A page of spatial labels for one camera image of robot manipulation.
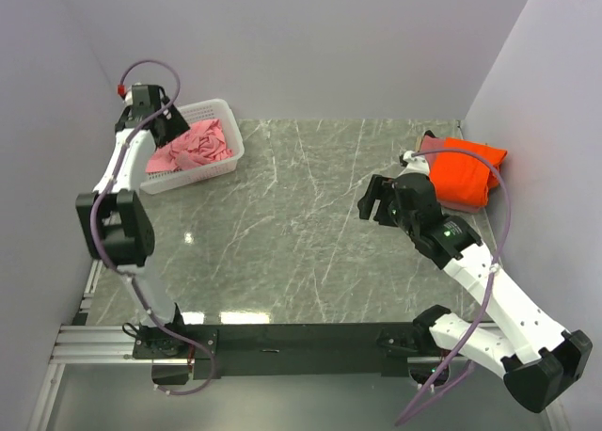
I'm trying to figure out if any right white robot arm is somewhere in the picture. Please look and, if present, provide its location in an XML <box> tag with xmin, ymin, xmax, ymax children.
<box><xmin>357</xmin><ymin>151</ymin><xmax>593</xmax><ymax>423</ymax></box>

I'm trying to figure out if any aluminium frame rail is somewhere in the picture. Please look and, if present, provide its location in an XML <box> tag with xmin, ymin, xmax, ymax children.
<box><xmin>27</xmin><ymin>262</ymin><xmax>134</xmax><ymax>430</ymax></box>

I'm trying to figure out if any black base beam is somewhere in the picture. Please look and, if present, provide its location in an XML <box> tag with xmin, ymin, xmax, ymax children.
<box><xmin>133</xmin><ymin>323</ymin><xmax>448</xmax><ymax>385</ymax></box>

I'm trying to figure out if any folded dusty pink t shirt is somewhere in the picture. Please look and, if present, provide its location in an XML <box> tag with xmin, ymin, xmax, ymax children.
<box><xmin>416</xmin><ymin>131</ymin><xmax>480</xmax><ymax>214</ymax></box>

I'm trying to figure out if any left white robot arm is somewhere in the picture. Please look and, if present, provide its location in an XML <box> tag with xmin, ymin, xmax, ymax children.
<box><xmin>75</xmin><ymin>84</ymin><xmax>189</xmax><ymax>358</ymax></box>

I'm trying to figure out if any folded orange t shirt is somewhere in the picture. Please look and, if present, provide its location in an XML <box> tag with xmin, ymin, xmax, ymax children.
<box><xmin>429</xmin><ymin>137</ymin><xmax>507</xmax><ymax>209</ymax></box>

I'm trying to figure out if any white plastic basket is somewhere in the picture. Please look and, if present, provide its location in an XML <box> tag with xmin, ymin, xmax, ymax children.
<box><xmin>141</xmin><ymin>99</ymin><xmax>245</xmax><ymax>195</ymax></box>

